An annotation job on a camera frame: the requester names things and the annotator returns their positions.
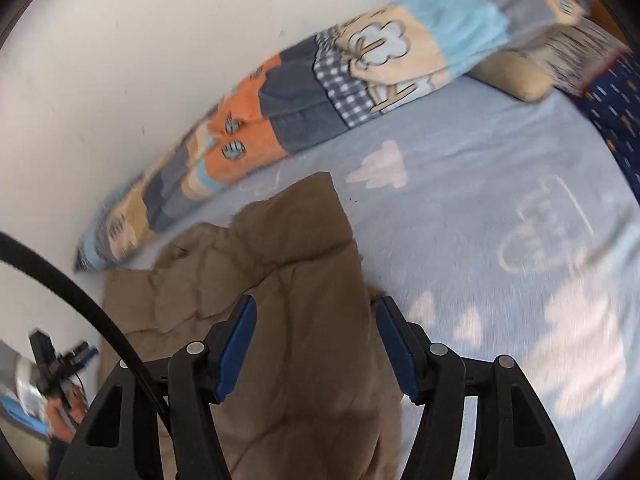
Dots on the grey striped cloth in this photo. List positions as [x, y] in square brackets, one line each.
[585, 55]

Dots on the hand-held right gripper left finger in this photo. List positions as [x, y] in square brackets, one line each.
[235, 355]

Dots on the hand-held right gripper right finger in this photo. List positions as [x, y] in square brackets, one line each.
[395, 345]

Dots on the brown puffer jacket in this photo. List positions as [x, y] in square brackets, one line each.
[300, 285]

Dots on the patchwork printed blanket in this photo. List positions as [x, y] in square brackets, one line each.
[300, 110]

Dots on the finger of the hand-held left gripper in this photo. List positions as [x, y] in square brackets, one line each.
[82, 352]

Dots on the light blue printed bed sheet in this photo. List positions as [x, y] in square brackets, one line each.
[475, 185]

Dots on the person's left hand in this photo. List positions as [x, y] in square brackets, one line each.
[65, 410]

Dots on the navy patterned cloth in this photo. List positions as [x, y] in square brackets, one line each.
[615, 110]

